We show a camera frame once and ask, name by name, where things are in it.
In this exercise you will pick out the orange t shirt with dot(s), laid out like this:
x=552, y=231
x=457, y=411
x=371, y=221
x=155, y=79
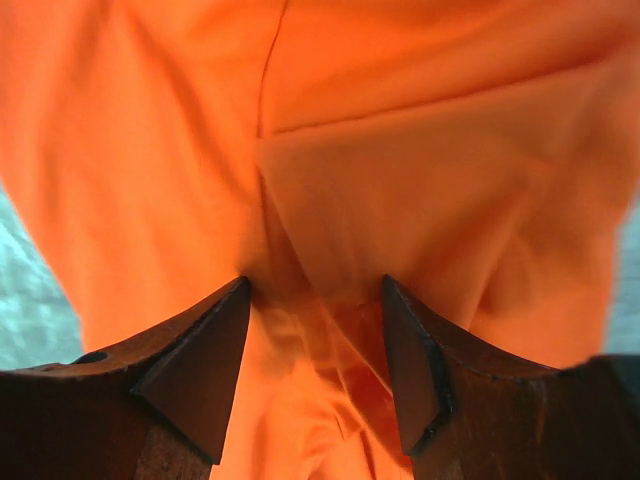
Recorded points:
x=483, y=153

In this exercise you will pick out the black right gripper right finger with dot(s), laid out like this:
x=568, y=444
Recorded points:
x=468, y=410

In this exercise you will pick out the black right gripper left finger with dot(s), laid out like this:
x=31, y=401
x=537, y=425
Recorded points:
x=154, y=406

